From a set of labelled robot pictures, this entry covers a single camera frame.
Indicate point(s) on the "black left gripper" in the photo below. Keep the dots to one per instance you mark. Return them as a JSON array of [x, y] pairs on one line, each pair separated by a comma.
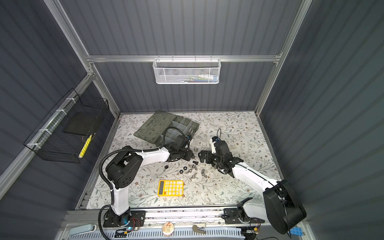
[[189, 154]]

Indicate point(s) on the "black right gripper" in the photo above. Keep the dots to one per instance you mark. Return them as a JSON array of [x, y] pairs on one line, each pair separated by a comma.
[[208, 160]]

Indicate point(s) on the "green transparent organizer box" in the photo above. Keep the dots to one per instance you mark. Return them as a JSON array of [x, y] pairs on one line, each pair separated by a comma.
[[152, 130]]

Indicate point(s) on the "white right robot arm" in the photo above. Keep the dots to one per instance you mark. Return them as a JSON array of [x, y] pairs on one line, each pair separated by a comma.
[[281, 207]]

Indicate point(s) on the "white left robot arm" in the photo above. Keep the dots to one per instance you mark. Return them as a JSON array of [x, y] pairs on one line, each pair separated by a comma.
[[119, 168]]

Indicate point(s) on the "yellow calculator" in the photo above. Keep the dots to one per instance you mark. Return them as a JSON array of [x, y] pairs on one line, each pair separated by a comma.
[[170, 188]]

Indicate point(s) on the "yellow marker in basket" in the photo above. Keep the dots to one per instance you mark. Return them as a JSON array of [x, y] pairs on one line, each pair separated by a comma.
[[85, 146]]

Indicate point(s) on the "blue toy brick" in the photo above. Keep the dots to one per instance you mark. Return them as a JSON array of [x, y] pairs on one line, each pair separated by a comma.
[[297, 231]]

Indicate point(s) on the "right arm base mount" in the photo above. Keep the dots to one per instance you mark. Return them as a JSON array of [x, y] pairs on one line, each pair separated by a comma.
[[236, 216]]

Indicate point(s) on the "white wire wall basket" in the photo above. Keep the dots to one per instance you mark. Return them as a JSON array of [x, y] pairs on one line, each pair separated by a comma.
[[187, 73]]

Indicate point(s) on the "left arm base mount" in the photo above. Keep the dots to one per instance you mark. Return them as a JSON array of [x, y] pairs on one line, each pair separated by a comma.
[[130, 219]]

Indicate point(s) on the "black wire wall basket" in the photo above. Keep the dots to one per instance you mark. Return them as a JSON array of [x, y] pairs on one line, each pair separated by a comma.
[[61, 137]]

